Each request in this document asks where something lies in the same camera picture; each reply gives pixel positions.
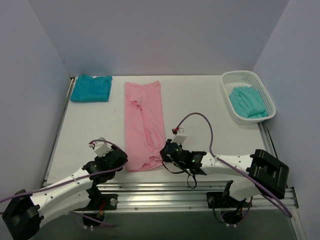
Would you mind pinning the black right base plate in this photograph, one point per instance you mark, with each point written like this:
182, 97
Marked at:
216, 200

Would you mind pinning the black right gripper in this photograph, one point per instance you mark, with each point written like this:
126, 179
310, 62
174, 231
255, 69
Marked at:
164, 152

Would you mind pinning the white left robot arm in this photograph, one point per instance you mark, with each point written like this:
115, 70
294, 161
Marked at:
27, 212

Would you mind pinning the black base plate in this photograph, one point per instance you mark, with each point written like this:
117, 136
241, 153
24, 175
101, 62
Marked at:
216, 200
102, 202

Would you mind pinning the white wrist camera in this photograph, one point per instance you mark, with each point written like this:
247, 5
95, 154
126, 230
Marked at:
179, 135
100, 147

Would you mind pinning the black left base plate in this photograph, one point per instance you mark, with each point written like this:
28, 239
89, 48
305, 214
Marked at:
102, 202

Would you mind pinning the white perforated plastic basket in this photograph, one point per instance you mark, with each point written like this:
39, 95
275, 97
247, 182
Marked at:
244, 78

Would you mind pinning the aluminium rail frame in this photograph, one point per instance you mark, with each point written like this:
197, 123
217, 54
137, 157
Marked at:
158, 197

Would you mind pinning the mint green t-shirt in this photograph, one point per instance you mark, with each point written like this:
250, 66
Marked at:
248, 103

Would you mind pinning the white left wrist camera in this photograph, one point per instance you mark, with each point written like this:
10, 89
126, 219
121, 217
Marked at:
100, 147

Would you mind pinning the teal folded t-shirt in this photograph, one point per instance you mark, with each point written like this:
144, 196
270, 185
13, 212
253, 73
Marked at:
89, 89

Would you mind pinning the pink t-shirt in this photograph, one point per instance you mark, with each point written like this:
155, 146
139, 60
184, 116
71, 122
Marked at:
144, 128

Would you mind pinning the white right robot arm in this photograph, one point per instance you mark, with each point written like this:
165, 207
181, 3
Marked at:
261, 172

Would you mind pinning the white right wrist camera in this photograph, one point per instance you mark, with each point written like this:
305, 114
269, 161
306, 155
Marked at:
179, 135

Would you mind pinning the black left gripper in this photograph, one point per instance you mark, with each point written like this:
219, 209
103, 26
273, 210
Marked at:
120, 155

